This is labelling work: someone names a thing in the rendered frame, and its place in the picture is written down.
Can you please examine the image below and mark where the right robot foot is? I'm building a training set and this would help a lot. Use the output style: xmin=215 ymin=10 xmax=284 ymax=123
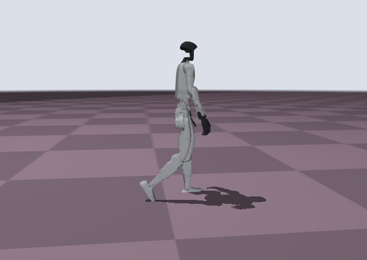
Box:
xmin=140 ymin=180 xmax=156 ymax=202

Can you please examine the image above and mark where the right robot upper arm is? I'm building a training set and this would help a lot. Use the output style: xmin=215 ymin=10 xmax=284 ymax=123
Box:
xmin=183 ymin=64 xmax=194 ymax=96

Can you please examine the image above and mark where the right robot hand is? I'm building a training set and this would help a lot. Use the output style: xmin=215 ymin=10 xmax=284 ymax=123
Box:
xmin=197 ymin=112 xmax=210 ymax=135

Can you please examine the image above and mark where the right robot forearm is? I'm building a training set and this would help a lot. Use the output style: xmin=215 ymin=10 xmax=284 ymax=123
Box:
xmin=191 ymin=86 xmax=205 ymax=116

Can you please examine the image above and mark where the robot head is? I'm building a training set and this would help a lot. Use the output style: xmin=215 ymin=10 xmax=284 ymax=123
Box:
xmin=180 ymin=41 xmax=197 ymax=63

